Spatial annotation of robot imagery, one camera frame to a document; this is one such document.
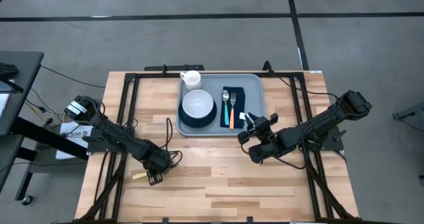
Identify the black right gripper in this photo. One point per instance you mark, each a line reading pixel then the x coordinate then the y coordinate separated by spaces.
pixel 265 133

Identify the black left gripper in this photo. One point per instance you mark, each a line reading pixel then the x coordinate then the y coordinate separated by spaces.
pixel 158 160

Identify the dark blue cloth napkin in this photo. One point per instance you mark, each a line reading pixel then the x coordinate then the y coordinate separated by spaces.
pixel 240 101

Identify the dark blue plate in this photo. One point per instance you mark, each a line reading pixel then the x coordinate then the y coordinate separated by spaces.
pixel 198 123

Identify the white ceramic bowl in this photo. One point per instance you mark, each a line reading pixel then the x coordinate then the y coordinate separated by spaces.
pixel 197 104

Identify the white ceramic mug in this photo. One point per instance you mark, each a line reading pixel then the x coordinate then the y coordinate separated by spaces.
pixel 191 79

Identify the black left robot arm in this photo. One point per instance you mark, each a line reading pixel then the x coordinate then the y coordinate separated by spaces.
pixel 116 134

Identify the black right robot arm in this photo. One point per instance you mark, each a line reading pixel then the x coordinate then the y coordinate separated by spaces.
pixel 318 124

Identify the grey plastic tray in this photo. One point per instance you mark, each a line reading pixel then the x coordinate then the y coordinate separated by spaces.
pixel 255 94

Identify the white paper label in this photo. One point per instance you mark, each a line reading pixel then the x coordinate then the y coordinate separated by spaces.
pixel 71 144

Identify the black power strip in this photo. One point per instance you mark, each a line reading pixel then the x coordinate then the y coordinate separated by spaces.
pixel 174 67

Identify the black castor wheel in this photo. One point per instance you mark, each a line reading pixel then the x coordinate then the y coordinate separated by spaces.
pixel 27 200

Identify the grey stand leg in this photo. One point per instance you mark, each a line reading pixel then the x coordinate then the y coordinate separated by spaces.
pixel 409 113

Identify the black desk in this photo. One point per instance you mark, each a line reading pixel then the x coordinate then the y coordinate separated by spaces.
pixel 20 71

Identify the black bundle on desk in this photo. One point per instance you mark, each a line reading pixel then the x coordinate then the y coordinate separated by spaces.
pixel 7 71

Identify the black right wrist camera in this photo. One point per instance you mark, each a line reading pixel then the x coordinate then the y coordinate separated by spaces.
pixel 261 153

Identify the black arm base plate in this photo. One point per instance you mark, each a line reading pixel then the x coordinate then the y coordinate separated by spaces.
pixel 333 141
pixel 99 146

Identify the black metal table frame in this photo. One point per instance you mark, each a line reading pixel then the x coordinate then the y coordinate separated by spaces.
pixel 152 75

